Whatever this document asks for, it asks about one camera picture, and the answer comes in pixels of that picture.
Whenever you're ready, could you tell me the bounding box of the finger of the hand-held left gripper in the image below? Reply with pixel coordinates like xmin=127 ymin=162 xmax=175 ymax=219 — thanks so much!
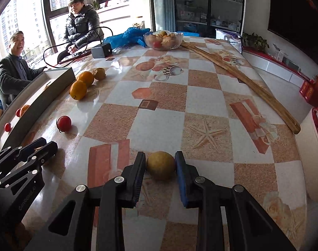
xmin=0 ymin=137 xmax=47 ymax=170
xmin=0 ymin=141 xmax=59 ymax=192

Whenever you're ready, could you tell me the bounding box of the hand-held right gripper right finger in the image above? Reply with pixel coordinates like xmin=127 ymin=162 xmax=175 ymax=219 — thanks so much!
xmin=175 ymin=150 xmax=296 ymax=251

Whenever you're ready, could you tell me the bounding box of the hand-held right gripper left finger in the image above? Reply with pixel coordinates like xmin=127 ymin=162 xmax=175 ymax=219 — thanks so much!
xmin=24 ymin=151 xmax=146 ymax=251

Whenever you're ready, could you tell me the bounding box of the round yellow fruit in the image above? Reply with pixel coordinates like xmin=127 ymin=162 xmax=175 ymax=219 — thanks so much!
xmin=146 ymin=151 xmax=176 ymax=181

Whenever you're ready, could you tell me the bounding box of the red tomato with stem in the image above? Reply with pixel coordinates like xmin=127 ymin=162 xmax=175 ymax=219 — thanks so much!
xmin=56 ymin=115 xmax=72 ymax=132

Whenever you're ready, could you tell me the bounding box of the white shallow box tray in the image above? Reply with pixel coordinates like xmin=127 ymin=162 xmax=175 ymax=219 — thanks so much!
xmin=0 ymin=67 xmax=76 ymax=152

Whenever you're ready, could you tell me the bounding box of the large orange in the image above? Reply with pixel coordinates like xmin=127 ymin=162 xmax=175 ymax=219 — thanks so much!
xmin=69 ymin=80 xmax=88 ymax=100
xmin=77 ymin=71 xmax=95 ymax=87

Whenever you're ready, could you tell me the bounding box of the brown bread roll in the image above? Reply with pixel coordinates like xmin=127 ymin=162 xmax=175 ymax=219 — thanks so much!
xmin=92 ymin=67 xmax=106 ymax=81

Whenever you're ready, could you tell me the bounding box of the checkered printed tablecloth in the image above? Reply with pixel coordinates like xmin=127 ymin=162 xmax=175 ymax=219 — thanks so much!
xmin=0 ymin=35 xmax=307 ymax=251

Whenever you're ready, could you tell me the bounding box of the dark red phone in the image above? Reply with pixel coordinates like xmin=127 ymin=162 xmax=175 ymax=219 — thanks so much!
xmin=58 ymin=52 xmax=92 ymax=65

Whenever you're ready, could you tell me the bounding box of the grey power adapter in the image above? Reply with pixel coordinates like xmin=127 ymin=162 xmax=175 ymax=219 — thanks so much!
xmin=91 ymin=43 xmax=113 ymax=59

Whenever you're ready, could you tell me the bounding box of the long wooden board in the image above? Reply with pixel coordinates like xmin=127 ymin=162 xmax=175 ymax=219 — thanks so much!
xmin=180 ymin=42 xmax=301 ymax=134

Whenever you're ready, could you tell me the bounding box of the dark framed window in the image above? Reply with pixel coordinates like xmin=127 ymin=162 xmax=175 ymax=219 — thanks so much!
xmin=0 ymin=0 xmax=130 ymax=89

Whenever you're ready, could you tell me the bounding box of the white side cabinet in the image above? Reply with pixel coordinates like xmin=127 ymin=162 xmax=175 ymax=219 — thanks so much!
xmin=304 ymin=107 xmax=318 ymax=202

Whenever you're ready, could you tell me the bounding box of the blue plastic bag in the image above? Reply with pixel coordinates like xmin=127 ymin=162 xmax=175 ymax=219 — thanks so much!
xmin=103 ymin=27 xmax=151 ymax=50

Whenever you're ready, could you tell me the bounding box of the glass bowl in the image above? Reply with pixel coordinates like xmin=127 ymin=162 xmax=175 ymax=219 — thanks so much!
xmin=143 ymin=31 xmax=184 ymax=51

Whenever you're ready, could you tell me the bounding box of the white low cabinet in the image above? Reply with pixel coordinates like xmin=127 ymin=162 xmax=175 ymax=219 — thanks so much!
xmin=243 ymin=46 xmax=314 ymax=90

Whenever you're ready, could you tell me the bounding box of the white printed bag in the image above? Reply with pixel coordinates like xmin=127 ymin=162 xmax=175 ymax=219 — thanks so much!
xmin=216 ymin=29 xmax=243 ymax=53

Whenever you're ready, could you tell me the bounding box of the green potted plant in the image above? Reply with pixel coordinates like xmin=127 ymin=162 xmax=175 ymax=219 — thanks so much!
xmin=242 ymin=33 xmax=269 ymax=53

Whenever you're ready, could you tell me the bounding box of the small white box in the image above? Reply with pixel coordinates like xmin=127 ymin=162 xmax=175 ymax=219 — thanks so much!
xmin=272 ymin=43 xmax=290 ymax=62

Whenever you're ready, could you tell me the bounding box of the teal curtain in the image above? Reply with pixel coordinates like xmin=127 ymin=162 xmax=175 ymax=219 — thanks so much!
xmin=151 ymin=0 xmax=176 ymax=32

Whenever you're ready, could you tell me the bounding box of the glass display cabinet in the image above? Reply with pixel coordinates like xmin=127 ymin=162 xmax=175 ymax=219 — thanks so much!
xmin=173 ymin=0 xmax=245 ymax=33

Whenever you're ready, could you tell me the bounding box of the black television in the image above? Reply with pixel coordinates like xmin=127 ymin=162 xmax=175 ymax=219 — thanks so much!
xmin=267 ymin=0 xmax=318 ymax=44

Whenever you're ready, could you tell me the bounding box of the black cable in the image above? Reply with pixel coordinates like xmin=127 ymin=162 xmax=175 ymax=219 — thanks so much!
xmin=43 ymin=26 xmax=114 ymax=68

